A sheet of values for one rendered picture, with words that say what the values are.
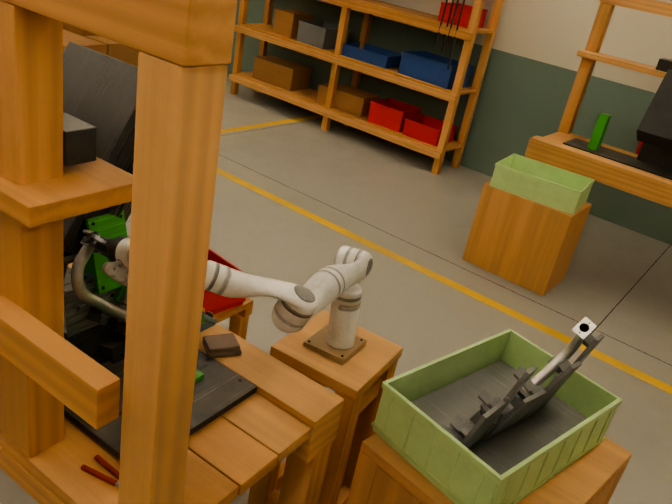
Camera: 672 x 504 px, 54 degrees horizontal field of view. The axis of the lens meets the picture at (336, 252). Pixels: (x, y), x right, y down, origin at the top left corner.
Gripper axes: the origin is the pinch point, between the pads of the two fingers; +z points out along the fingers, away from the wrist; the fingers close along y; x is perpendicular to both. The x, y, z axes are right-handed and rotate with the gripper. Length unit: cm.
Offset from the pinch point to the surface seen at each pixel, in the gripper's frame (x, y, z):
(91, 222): -5.4, 1.7, 2.8
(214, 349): 7.7, -41.0, -16.4
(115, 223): -9.2, -4.7, 2.9
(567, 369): -21, -71, -103
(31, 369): 34, 19, -32
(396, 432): 9, -70, -65
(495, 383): -21, -102, -76
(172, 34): -10, 58, -75
